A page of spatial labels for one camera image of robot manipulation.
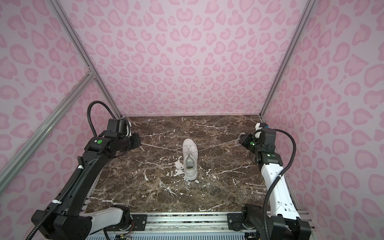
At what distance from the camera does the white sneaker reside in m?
0.83

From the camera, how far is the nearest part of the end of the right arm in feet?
1.90

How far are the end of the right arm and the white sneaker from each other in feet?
0.99
